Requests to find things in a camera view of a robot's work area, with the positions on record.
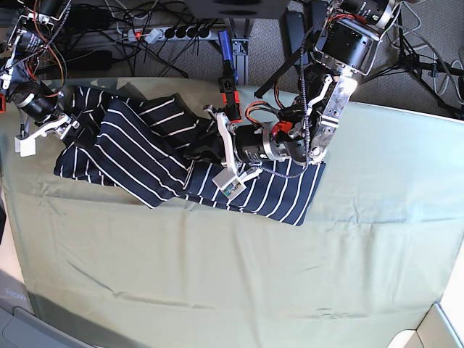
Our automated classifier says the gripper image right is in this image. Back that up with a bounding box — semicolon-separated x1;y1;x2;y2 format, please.
183;105;276;181

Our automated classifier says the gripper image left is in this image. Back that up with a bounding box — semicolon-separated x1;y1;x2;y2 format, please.
14;92;91;145

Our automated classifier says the navy white striped T-shirt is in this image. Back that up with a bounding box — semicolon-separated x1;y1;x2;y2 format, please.
54;86;325;225

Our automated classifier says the blue orange centre clamp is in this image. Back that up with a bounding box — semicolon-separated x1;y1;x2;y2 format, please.
217;30;242;123

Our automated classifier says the grey power strip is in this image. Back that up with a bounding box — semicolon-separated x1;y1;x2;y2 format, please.
123;25;218;44

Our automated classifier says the black box under table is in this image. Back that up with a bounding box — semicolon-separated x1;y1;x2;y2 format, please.
185;0;290;19

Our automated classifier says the black power adapter left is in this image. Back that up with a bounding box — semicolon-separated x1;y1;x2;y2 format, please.
281;10;306;58

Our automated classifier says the black power adapter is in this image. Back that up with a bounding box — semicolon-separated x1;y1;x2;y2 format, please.
306;0;328;33
281;10;306;58

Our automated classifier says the black power adapter right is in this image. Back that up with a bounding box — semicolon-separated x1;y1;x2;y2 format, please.
306;0;328;33

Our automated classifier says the light green table cloth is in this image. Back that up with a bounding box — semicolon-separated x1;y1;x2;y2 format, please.
1;103;463;347

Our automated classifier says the black tripod stand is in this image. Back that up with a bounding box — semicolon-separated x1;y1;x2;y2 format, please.
354;1;463;120

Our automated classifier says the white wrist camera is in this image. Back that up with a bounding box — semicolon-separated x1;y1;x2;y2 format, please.
212;169;247;201
14;135;36;157

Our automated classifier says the aluminium profile post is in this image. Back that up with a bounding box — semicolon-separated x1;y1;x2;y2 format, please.
224;18;255;86

